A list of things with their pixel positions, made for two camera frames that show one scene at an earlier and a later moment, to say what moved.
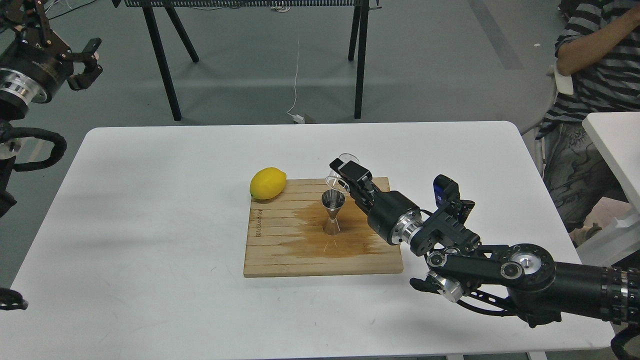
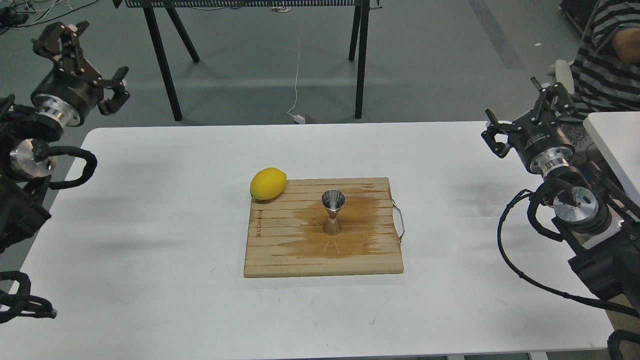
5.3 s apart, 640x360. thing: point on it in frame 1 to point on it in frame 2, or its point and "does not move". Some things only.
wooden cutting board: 286,237 does not move
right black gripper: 383,207 to 542,143
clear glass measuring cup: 336,179 to 494,197
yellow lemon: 267,183 does not move
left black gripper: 33,74 to 70,88
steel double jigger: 332,200 does not move
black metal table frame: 360,29 does not move
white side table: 616,135 does not move
